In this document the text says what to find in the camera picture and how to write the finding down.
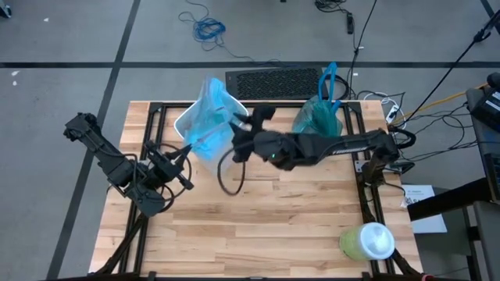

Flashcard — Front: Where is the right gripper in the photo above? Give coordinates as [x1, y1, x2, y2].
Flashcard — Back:
[228, 105, 277, 164]

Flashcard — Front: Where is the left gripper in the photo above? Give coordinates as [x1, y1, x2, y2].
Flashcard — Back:
[147, 142, 195, 192]

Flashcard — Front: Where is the light blue trash bag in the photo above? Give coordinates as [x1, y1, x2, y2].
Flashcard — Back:
[182, 76, 243, 163]

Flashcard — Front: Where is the white plastic trash bin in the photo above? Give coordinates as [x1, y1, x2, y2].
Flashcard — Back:
[173, 93, 251, 176]

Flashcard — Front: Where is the green drawstring trash bag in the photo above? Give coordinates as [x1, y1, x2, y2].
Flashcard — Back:
[291, 61, 344, 138]

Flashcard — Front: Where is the black perforated computer case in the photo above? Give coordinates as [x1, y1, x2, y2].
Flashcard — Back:
[225, 66, 330, 101]

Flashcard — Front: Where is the white power strip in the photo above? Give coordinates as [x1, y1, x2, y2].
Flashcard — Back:
[384, 103, 402, 125]

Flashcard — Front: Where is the green wipes canister white lid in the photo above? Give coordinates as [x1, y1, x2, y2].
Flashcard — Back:
[338, 221, 396, 261]

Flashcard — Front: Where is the white printed paper sheet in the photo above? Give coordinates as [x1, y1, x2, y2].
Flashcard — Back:
[400, 183, 448, 234]

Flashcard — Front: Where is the black bar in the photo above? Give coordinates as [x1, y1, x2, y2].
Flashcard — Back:
[407, 177, 493, 222]

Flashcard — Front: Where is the black electronic device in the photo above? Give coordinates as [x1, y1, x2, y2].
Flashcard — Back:
[468, 72, 500, 132]

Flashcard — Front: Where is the black stand pole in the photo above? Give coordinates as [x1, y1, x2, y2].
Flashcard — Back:
[405, 7, 500, 122]

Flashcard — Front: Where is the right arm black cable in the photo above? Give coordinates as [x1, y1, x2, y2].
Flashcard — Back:
[216, 147, 248, 196]

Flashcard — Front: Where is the blue coiled cable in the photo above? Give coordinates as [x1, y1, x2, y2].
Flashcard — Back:
[178, 0, 290, 67]

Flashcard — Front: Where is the black aluminium table frame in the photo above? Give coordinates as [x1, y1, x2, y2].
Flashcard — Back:
[93, 100, 425, 281]

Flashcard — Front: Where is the black floor cable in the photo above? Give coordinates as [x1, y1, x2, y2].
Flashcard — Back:
[314, 0, 380, 98]

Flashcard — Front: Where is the yellow floor cable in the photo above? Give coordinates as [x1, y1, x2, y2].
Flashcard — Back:
[392, 83, 489, 124]

